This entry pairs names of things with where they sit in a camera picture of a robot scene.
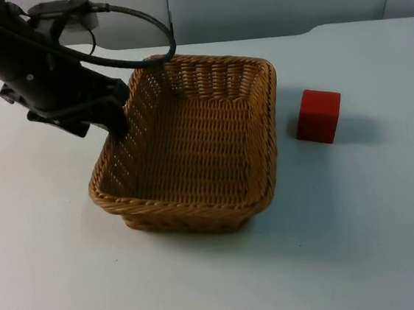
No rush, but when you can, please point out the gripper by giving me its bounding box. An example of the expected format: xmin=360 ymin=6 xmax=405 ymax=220
xmin=0 ymin=47 xmax=134 ymax=152

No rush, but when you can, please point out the pale brown wicker basket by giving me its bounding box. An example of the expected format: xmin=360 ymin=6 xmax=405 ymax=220
xmin=74 ymin=43 xmax=293 ymax=248

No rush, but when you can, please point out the red cube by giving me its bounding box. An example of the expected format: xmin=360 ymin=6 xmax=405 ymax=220
xmin=291 ymin=85 xmax=347 ymax=149

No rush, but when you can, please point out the black cable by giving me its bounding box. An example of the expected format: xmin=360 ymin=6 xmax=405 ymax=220
xmin=19 ymin=0 xmax=180 ymax=80

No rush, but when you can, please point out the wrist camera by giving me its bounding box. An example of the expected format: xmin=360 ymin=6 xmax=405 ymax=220
xmin=25 ymin=0 xmax=101 ymax=38

